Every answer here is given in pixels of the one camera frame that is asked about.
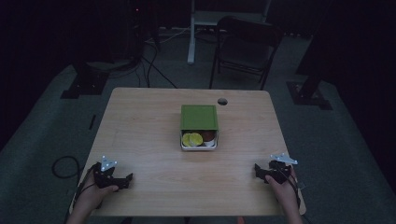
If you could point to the person's left hand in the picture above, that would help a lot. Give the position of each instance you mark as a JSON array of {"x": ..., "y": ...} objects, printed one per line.
[{"x": 93, "y": 194}]

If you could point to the black folding chair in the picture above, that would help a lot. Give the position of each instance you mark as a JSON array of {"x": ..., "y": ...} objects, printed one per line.
[{"x": 246, "y": 46}]

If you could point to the person's right hand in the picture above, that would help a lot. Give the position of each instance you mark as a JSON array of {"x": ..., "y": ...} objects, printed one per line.
[{"x": 285, "y": 193}]

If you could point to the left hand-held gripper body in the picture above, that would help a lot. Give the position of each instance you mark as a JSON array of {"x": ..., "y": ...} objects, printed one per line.
[{"x": 104, "y": 179}]

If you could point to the black stand with flat base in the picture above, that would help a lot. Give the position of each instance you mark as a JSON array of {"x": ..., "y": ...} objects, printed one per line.
[
  {"x": 308, "y": 93},
  {"x": 85, "y": 84}
]

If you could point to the green box sleeve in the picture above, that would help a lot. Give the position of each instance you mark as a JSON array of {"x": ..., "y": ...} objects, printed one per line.
[{"x": 199, "y": 117}]

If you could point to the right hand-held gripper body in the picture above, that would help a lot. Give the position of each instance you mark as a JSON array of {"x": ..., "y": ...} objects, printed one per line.
[{"x": 280, "y": 171}]

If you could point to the pile of coffee capsules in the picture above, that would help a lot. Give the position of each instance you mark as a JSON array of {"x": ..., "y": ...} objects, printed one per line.
[{"x": 196, "y": 139}]

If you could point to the white box drawer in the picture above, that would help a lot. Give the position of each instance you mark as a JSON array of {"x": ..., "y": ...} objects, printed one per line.
[{"x": 199, "y": 148}]

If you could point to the small black floor strip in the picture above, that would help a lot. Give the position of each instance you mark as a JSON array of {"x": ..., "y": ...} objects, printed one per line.
[{"x": 92, "y": 122}]

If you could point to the grey tape piece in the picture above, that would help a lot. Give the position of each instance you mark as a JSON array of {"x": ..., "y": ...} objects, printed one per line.
[{"x": 302, "y": 185}]

